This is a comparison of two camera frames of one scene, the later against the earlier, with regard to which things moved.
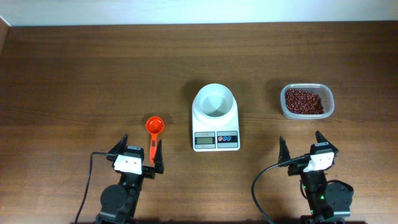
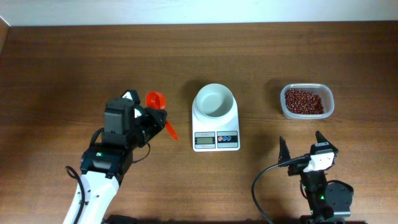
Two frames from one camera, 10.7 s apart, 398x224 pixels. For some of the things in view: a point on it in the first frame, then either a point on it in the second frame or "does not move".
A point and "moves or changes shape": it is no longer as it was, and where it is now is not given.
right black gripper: [296, 168] does not move
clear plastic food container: [307, 101] does not move
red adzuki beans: [303, 102] does not move
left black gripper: [148, 170] → [152, 119]
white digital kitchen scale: [208, 137] does not move
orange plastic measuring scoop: [153, 124] moves or changes shape
